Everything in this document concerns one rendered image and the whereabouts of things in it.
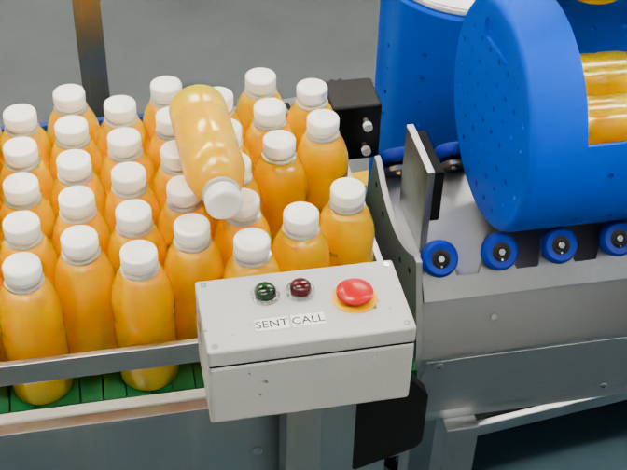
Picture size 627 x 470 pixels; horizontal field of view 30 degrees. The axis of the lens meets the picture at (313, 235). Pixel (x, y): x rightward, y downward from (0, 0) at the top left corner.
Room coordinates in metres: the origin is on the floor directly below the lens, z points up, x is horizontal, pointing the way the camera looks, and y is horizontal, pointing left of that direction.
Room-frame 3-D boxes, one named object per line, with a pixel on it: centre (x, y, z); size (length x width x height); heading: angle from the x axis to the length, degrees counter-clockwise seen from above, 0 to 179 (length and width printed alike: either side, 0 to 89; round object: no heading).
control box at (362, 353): (0.81, 0.01, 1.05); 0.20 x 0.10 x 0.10; 102
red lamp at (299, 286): (0.83, 0.01, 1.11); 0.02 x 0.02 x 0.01
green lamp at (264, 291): (0.82, 0.05, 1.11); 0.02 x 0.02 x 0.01
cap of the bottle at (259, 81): (1.24, 0.07, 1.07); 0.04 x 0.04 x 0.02
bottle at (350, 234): (1.02, -0.04, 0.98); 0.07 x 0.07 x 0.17
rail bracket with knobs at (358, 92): (1.33, -0.05, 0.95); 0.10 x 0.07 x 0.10; 12
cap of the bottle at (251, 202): (0.99, 0.08, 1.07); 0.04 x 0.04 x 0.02
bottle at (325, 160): (1.15, -0.01, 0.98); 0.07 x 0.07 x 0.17
